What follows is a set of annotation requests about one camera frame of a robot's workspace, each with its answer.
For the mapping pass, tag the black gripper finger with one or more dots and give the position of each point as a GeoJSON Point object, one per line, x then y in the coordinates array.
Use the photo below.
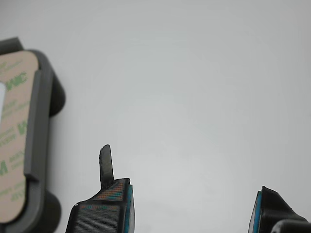
{"type": "Point", "coordinates": [272, 211]}
{"type": "Point", "coordinates": [97, 218]}

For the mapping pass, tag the tan protective film green print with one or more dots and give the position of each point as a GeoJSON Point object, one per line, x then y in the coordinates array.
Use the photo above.
{"type": "Point", "coordinates": [14, 145]}

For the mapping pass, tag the grey printed fixture stand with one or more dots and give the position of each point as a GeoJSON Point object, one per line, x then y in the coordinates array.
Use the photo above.
{"type": "Point", "coordinates": [41, 121]}

